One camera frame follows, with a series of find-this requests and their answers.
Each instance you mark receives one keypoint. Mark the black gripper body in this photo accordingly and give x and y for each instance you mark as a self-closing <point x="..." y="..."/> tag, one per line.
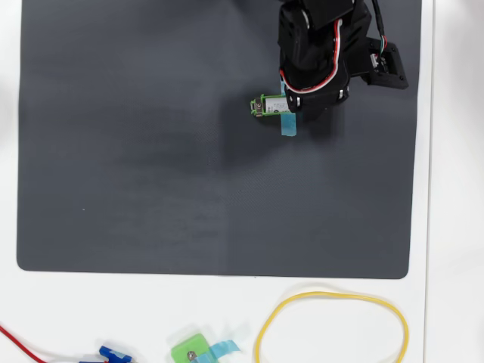
<point x="317" y="101"/>

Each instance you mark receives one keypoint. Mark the white AA battery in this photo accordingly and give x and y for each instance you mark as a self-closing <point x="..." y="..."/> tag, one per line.
<point x="276" y="105"/>

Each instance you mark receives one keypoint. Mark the long blue masking tape strip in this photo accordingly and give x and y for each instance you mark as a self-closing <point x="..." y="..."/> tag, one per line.
<point x="288" y="126"/>

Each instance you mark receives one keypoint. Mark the dark grey textured mat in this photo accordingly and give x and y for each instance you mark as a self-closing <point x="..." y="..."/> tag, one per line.
<point x="189" y="208"/>

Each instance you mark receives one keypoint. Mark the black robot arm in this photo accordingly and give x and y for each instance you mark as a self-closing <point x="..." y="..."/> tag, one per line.
<point x="321" y="19"/>

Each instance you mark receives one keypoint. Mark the crumpled blue tape piece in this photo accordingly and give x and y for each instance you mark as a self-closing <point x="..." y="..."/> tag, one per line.
<point x="227" y="348"/>

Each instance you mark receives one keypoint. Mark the small green printed block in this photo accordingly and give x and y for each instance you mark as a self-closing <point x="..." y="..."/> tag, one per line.
<point x="185" y="348"/>

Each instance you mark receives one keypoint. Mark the green battery holder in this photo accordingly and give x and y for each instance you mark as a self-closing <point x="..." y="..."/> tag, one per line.
<point x="269" y="114"/>

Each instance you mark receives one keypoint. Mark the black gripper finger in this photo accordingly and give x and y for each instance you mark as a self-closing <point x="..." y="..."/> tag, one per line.
<point x="317" y="104"/>

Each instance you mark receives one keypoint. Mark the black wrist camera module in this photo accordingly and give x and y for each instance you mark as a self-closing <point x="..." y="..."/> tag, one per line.
<point x="389" y="72"/>

